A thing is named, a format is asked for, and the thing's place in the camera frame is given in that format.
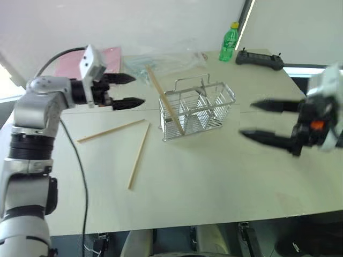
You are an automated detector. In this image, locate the dark rounded shape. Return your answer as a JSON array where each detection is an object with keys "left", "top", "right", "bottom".
[{"left": 275, "top": 214, "right": 343, "bottom": 257}]

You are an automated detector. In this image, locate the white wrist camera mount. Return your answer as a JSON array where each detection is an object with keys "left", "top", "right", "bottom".
[
  {"left": 305, "top": 63, "right": 343, "bottom": 153},
  {"left": 79, "top": 44, "right": 106, "bottom": 109}
]

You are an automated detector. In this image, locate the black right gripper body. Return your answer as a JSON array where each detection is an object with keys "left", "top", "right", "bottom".
[{"left": 291, "top": 96, "right": 339, "bottom": 157}]

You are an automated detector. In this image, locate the wooden chopstick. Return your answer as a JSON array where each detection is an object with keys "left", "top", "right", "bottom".
[
  {"left": 145, "top": 64, "right": 186, "bottom": 135},
  {"left": 127, "top": 123, "right": 151, "bottom": 191},
  {"left": 77, "top": 118, "right": 146, "bottom": 143}
]

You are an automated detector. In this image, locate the silver wire basket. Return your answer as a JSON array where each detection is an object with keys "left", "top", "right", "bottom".
[{"left": 158, "top": 73, "right": 237, "bottom": 143}]

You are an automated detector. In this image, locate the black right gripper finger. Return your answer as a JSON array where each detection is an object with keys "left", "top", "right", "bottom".
[
  {"left": 238, "top": 129, "right": 294, "bottom": 154},
  {"left": 250, "top": 98, "right": 306, "bottom": 114}
]

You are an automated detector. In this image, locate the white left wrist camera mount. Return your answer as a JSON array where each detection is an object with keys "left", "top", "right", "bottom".
[{"left": 79, "top": 44, "right": 106, "bottom": 109}]

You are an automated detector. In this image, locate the pink folder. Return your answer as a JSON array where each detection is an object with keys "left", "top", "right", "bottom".
[{"left": 54, "top": 46, "right": 122, "bottom": 79}]

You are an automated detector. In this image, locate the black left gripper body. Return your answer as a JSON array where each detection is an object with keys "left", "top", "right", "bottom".
[{"left": 91, "top": 72, "right": 114, "bottom": 107}]

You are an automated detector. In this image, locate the dark post with light strip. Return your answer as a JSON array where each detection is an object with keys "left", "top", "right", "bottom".
[{"left": 235, "top": 0, "right": 257, "bottom": 51}]

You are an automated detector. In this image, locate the metal spoon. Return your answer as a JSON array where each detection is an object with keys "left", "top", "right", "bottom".
[{"left": 196, "top": 79, "right": 209, "bottom": 97}]

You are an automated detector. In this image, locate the pale rounded shape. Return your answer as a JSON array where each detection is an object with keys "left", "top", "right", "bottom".
[{"left": 120, "top": 229, "right": 154, "bottom": 257}]

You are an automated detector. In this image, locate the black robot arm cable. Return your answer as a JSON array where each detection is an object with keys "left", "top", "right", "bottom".
[{"left": 34, "top": 47, "right": 90, "bottom": 257}]

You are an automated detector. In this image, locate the clear plastic bag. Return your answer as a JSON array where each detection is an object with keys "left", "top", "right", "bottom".
[{"left": 122, "top": 51, "right": 208, "bottom": 85}]

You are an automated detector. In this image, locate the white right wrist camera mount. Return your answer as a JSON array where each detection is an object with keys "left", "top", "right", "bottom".
[{"left": 305, "top": 63, "right": 343, "bottom": 153}]

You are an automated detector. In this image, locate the black handheld controller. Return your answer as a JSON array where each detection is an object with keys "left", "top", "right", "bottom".
[{"left": 235, "top": 47, "right": 285, "bottom": 71}]

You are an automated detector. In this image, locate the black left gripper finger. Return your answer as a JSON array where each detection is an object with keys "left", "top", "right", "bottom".
[
  {"left": 106, "top": 72, "right": 137, "bottom": 85},
  {"left": 111, "top": 97, "right": 146, "bottom": 111}
]

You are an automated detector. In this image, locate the green plastic bottle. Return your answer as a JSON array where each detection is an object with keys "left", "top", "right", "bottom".
[{"left": 219, "top": 21, "right": 240, "bottom": 63}]

